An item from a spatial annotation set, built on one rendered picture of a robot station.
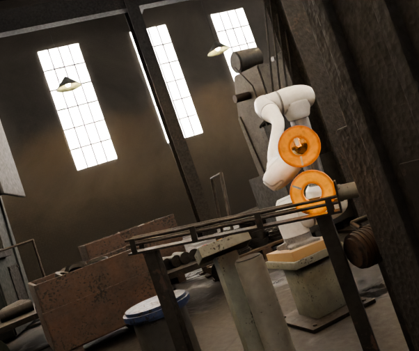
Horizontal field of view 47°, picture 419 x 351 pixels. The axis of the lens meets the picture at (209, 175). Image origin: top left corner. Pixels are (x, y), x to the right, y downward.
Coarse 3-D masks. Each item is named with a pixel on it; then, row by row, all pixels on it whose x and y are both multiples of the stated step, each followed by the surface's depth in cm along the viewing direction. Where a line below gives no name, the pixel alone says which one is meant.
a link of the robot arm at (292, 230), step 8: (280, 200) 259; (288, 200) 257; (288, 208) 255; (280, 216) 257; (288, 216) 255; (296, 216) 254; (288, 224) 255; (296, 224) 254; (304, 224) 255; (312, 224) 258; (280, 232) 261; (288, 232) 255; (296, 232) 254; (304, 232) 255
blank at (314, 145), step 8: (288, 128) 175; (296, 128) 174; (304, 128) 173; (280, 136) 176; (288, 136) 175; (296, 136) 174; (304, 136) 173; (312, 136) 173; (280, 144) 176; (288, 144) 175; (312, 144) 173; (320, 144) 173; (280, 152) 176; (288, 152) 175; (312, 152) 173; (288, 160) 175; (296, 160) 174; (304, 160) 173; (312, 160) 173
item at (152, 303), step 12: (156, 300) 223; (180, 300) 211; (132, 312) 214; (144, 312) 207; (156, 312) 205; (132, 324) 211; (144, 324) 209; (156, 324) 208; (144, 336) 210; (156, 336) 208; (168, 336) 208; (192, 336) 215; (144, 348) 212; (156, 348) 208; (168, 348) 208
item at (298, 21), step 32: (64, 0) 946; (96, 0) 965; (128, 0) 980; (160, 0) 1007; (288, 0) 474; (0, 32) 901; (288, 32) 498; (288, 64) 498; (320, 64) 475; (160, 96) 972; (320, 96) 469; (320, 128) 499; (192, 160) 973; (192, 192) 963
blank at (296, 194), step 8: (304, 176) 164; (312, 176) 163; (320, 176) 162; (328, 176) 162; (296, 184) 165; (304, 184) 164; (320, 184) 163; (328, 184) 162; (296, 192) 165; (328, 192) 162; (296, 200) 165; (304, 200) 164; (320, 208) 163
